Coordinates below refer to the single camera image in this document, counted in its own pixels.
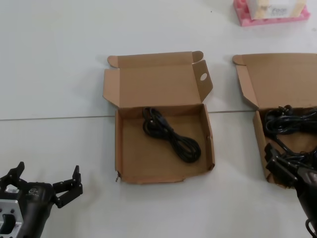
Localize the white box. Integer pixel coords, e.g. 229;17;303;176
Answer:
246;0;307;20

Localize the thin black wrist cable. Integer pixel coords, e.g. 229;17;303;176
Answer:
304;219;317;235

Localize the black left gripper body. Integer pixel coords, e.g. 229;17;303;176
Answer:
18;181;56;220

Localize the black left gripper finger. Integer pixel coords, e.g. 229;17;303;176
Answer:
53;165;84;209
0;161;27;193

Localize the open cardboard box with hole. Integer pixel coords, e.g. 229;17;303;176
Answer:
102;51;215;184

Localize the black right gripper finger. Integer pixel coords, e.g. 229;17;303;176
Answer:
264;143;299;189

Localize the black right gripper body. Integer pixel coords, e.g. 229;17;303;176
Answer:
294;165;317;199

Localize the pink foam tray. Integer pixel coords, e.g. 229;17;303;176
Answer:
232;0;311;27

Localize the black power cable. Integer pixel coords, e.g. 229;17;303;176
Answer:
142;106;202;164
268;135;317;166
263;105;317;137

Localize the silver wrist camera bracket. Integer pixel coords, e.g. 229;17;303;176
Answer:
0;186;26;236

